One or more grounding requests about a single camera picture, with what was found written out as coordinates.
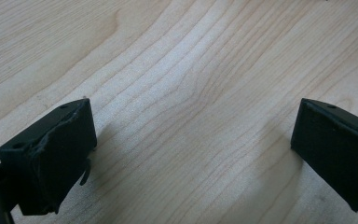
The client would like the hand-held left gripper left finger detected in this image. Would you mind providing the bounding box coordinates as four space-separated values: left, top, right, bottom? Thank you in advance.
0 98 98 217

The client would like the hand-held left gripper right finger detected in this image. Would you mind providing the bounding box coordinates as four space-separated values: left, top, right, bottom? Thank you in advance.
290 98 358 216

